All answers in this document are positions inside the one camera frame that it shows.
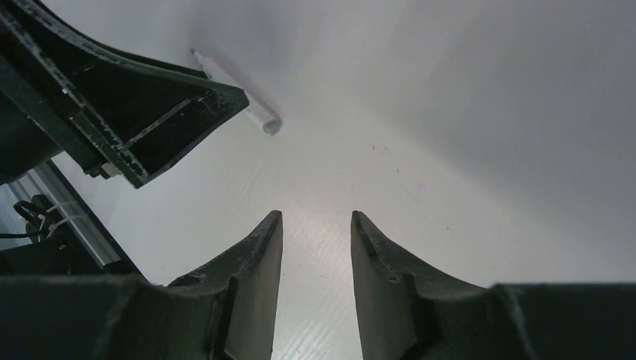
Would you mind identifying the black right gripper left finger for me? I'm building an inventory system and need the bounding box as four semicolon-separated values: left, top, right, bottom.
1;210;283;359

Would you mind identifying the white blue marker pen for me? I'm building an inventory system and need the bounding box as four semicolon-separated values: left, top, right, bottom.
190;48;284;136

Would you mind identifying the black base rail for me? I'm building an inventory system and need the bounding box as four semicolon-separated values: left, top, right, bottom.
1;161;146;282

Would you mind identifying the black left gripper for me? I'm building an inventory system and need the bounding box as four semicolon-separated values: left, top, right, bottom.
1;1;245;188

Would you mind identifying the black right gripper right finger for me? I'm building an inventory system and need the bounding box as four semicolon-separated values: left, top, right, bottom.
351;211;635;359

